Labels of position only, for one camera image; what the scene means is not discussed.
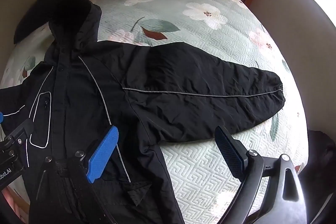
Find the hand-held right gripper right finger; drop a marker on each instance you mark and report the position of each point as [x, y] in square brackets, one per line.
[231, 153]

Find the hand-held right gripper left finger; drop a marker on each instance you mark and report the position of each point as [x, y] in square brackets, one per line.
[103, 153]

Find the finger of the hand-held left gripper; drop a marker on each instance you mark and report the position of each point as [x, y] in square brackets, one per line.
[1, 117]

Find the black hooded jacket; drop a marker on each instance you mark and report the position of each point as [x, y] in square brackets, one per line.
[126, 87]

